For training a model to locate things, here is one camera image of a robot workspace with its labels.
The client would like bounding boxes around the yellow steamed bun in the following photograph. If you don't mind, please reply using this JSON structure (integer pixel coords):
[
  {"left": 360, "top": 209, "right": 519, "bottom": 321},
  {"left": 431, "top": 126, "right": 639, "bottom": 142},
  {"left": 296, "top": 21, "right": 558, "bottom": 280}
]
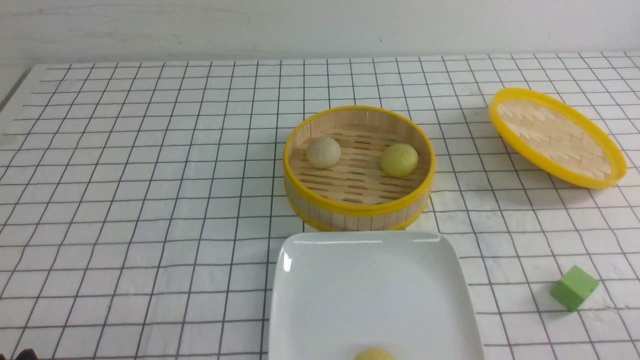
[
  {"left": 380, "top": 143, "right": 419, "bottom": 178},
  {"left": 353, "top": 347, "right": 396, "bottom": 360}
]

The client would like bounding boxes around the white checkered tablecloth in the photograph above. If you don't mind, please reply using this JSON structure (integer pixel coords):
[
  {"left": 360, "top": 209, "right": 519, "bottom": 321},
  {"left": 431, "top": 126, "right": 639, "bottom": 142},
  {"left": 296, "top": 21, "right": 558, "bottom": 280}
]
[{"left": 0, "top": 51, "right": 639, "bottom": 360}]

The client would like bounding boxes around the yellow steamed bun on plate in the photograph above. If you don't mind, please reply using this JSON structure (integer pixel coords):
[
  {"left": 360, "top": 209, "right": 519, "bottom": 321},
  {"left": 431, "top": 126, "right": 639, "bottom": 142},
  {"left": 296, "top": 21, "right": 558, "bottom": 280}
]
[{"left": 353, "top": 347, "right": 396, "bottom": 360}]

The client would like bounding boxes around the yellow rimmed bamboo steamer lid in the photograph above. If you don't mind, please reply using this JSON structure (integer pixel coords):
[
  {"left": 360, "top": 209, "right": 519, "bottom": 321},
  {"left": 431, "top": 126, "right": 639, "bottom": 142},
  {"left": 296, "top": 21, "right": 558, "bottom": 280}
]
[{"left": 487, "top": 88, "right": 627, "bottom": 189}]

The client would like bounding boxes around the white steamed bun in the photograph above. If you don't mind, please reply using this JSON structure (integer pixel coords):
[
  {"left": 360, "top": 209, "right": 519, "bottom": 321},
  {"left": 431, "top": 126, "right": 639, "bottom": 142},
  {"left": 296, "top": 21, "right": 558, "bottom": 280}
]
[{"left": 306, "top": 136, "right": 342, "bottom": 170}]

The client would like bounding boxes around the green foam cube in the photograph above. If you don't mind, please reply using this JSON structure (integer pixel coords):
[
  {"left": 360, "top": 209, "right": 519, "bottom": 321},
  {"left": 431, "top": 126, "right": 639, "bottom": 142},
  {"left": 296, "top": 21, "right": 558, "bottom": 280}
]
[{"left": 550, "top": 265, "right": 600, "bottom": 312}]

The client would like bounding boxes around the yellow rimmed bamboo steamer basket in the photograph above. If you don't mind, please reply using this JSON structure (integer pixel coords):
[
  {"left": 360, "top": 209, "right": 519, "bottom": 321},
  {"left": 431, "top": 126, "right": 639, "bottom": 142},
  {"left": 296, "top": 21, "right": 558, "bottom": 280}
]
[{"left": 282, "top": 105, "right": 436, "bottom": 231}]

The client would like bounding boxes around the white square ceramic plate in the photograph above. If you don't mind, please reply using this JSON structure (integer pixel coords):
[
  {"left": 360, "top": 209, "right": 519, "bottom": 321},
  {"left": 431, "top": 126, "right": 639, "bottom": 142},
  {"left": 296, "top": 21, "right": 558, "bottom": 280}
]
[{"left": 268, "top": 230, "right": 485, "bottom": 360}]

